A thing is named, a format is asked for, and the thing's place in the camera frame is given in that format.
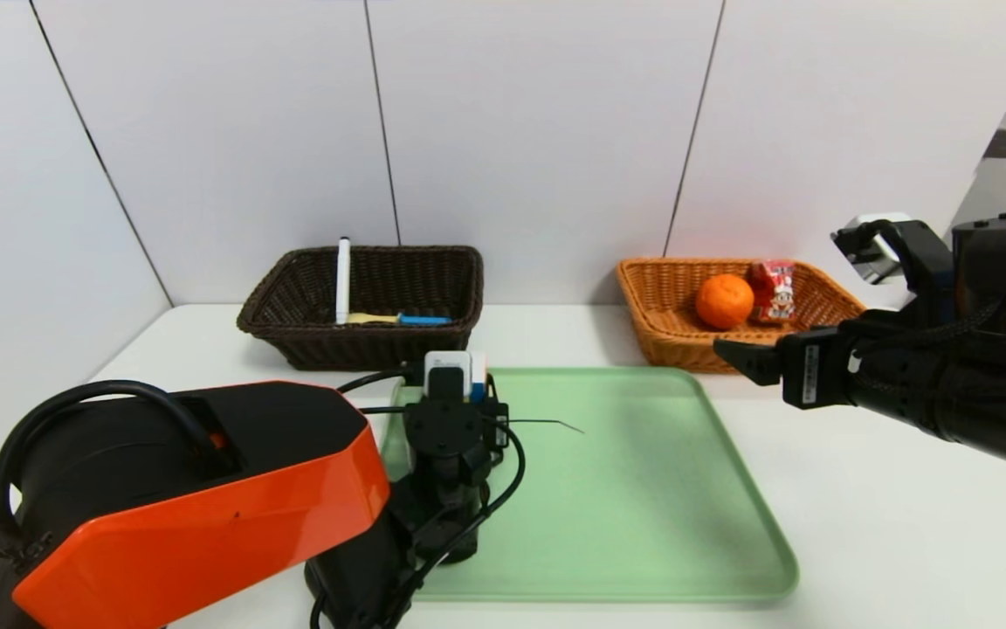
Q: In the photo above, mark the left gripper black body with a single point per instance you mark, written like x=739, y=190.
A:
x=496, y=428

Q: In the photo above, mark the colourful puzzle cube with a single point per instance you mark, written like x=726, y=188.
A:
x=478, y=371

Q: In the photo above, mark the orange fruit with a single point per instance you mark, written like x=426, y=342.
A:
x=724, y=301

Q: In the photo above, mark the red milk carton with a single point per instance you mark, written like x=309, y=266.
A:
x=772, y=293

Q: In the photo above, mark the dark grey wall fixture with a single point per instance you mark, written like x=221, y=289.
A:
x=1002, y=144

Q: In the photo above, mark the thin black zip tie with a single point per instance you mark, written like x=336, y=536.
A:
x=547, y=423

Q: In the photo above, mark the light green plastic tray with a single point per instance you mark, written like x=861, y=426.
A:
x=643, y=507

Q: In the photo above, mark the orange wicker basket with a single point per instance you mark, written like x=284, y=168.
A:
x=660, y=323

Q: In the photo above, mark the dark brown wicker basket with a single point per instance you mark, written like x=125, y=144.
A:
x=398, y=349

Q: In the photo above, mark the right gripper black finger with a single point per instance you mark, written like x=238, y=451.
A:
x=752, y=360

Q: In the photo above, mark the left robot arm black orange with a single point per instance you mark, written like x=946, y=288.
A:
x=206, y=498

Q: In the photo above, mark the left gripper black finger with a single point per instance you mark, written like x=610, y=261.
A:
x=492, y=389

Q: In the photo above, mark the white marker pen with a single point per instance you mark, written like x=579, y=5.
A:
x=343, y=279

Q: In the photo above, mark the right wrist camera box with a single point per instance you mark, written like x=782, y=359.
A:
x=883, y=249

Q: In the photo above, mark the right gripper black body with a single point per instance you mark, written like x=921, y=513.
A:
x=817, y=371

